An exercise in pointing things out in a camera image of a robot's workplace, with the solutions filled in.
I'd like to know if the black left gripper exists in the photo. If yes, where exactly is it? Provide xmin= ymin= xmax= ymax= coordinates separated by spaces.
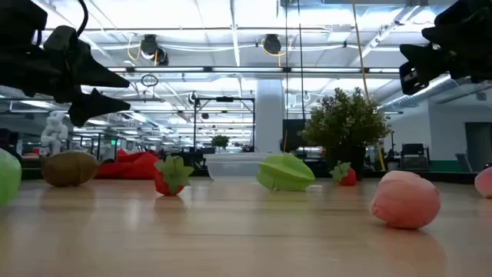
xmin=0 ymin=0 xmax=131 ymax=128

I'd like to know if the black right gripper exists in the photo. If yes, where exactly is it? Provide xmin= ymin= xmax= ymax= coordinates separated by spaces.
xmin=399 ymin=0 xmax=492 ymax=96

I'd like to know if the brown toy kiwi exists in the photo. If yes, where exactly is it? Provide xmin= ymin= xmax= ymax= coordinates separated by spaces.
xmin=41 ymin=150 xmax=100 ymax=189

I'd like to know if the round green toy fruit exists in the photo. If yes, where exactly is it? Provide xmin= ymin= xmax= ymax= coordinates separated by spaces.
xmin=0 ymin=148 xmax=22 ymax=207

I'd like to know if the pink toy peach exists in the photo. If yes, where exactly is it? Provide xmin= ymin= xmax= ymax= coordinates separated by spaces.
xmin=370 ymin=170 xmax=442 ymax=231
xmin=474 ymin=166 xmax=492 ymax=199

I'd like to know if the green toy starfruit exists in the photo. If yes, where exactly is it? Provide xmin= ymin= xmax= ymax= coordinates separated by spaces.
xmin=256 ymin=152 xmax=317 ymax=192

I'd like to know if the clear plastic tupperware container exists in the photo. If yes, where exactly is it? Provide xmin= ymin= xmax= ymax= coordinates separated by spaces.
xmin=203 ymin=152 xmax=270 ymax=181

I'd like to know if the white humanoid robot figure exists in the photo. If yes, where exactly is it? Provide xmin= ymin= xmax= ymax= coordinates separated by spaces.
xmin=40 ymin=111 xmax=69 ymax=155

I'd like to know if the grey door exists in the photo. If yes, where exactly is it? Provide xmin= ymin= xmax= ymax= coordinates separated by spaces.
xmin=464 ymin=122 xmax=492 ymax=172

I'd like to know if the black office chair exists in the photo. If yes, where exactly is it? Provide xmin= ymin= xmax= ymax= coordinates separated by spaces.
xmin=399 ymin=142 xmax=431 ymax=172

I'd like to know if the small green potted plant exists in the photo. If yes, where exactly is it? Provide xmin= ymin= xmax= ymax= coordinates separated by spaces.
xmin=210 ymin=134 xmax=231 ymax=152

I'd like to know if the long ceiling light strip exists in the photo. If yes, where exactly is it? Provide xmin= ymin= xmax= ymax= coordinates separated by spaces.
xmin=107 ymin=65 xmax=401 ymax=75

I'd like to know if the black rectangular panel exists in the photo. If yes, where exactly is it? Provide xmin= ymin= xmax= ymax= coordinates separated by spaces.
xmin=282 ymin=118 xmax=308 ymax=153

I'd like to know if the white building column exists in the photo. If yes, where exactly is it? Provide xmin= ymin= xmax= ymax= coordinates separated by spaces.
xmin=255 ymin=78 xmax=285 ymax=154

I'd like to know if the black ceiling cable reel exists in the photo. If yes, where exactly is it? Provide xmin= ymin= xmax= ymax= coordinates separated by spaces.
xmin=262 ymin=33 xmax=284 ymax=57
xmin=139 ymin=33 xmax=170 ymax=67

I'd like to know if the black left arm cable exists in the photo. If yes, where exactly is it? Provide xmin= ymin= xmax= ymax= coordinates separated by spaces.
xmin=75 ymin=0 xmax=90 ymax=38

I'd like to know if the yellow cable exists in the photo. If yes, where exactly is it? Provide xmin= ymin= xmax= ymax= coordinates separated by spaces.
xmin=351 ymin=0 xmax=387 ymax=172

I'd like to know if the black metal gantry frame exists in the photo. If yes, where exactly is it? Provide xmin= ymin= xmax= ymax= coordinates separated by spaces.
xmin=193 ymin=96 xmax=257 ymax=153

